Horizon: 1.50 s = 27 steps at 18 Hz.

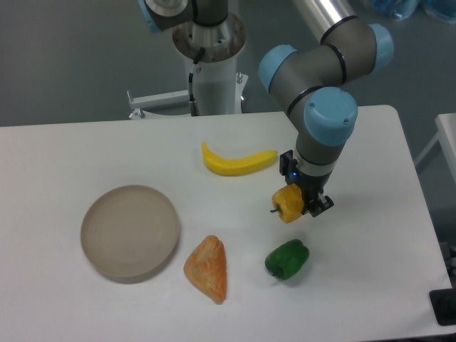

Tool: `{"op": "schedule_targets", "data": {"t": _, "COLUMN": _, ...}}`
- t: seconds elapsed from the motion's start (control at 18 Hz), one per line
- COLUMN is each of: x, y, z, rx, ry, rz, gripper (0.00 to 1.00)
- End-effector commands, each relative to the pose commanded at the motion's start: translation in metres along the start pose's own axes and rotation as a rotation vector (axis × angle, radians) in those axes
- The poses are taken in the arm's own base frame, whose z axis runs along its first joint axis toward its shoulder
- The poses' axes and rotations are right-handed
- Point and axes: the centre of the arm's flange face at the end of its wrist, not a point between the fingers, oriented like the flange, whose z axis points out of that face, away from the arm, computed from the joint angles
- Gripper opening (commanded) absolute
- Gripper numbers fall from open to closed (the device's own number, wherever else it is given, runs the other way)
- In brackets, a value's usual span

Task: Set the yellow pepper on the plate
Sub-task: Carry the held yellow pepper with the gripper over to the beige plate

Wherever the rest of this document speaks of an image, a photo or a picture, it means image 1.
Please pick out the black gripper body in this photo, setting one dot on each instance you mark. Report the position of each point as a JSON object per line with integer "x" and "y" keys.
{"x": 310, "y": 185}

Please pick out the yellow toy bell pepper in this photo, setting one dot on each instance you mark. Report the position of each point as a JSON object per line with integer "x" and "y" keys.
{"x": 288, "y": 203}

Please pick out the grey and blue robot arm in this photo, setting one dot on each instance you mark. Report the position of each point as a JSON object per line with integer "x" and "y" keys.
{"x": 307, "y": 86}

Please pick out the green toy bell pepper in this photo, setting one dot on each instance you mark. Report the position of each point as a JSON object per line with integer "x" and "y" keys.
{"x": 287, "y": 259}

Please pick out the beige round plate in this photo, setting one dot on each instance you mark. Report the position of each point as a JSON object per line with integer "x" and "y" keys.
{"x": 129, "y": 233}

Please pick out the yellow toy banana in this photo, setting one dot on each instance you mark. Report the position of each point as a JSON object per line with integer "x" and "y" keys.
{"x": 238, "y": 166}

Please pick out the orange toy croissant bread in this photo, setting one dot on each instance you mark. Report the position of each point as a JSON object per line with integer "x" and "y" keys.
{"x": 206, "y": 268}

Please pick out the white side table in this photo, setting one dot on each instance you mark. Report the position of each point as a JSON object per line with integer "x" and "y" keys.
{"x": 443, "y": 139}

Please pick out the black device at table edge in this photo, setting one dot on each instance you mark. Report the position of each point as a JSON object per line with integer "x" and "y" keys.
{"x": 443, "y": 305}

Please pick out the blue plastic bags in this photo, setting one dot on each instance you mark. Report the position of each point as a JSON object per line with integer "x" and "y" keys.
{"x": 440, "y": 10}

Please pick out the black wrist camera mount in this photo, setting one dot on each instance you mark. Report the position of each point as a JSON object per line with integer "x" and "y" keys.
{"x": 287, "y": 163}

